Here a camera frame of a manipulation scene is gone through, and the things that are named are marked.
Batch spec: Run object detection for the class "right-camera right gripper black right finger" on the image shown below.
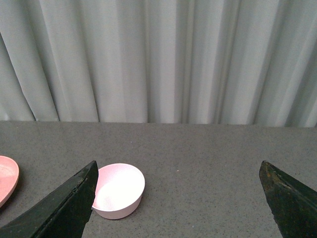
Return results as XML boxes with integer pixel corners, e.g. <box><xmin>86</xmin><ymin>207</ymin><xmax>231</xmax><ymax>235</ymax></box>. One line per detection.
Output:
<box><xmin>259</xmin><ymin>161</ymin><xmax>317</xmax><ymax>238</ymax></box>

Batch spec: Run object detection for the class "right-camera right gripper black left finger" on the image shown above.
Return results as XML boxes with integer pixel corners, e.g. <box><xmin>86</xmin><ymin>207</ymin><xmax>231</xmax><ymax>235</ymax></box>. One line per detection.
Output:
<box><xmin>0</xmin><ymin>161</ymin><xmax>99</xmax><ymax>238</ymax></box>

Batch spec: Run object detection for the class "light pink bowl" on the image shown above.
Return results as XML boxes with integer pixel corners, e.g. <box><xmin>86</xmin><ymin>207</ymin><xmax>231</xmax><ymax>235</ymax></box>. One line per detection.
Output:
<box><xmin>92</xmin><ymin>163</ymin><xmax>145</xmax><ymax>220</ymax></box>

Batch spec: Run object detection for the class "pink round plate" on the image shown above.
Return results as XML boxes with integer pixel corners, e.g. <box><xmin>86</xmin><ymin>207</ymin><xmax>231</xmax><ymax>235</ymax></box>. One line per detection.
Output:
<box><xmin>0</xmin><ymin>156</ymin><xmax>19</xmax><ymax>207</ymax></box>

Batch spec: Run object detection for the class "grey-white pleated curtain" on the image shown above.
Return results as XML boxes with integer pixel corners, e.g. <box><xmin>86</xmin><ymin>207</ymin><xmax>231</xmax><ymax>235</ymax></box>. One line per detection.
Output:
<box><xmin>0</xmin><ymin>0</ymin><xmax>317</xmax><ymax>127</ymax></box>

